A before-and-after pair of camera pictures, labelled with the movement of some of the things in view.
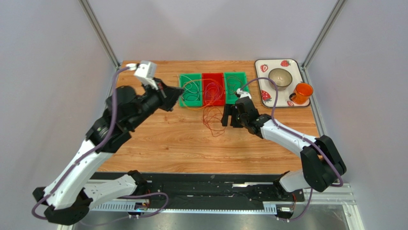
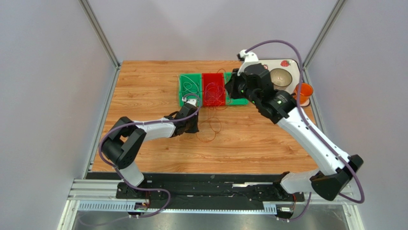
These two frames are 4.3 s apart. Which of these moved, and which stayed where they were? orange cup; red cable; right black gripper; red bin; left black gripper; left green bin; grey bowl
Moved: right black gripper; red cable; left black gripper
Stayed: grey bowl; left green bin; red bin; orange cup
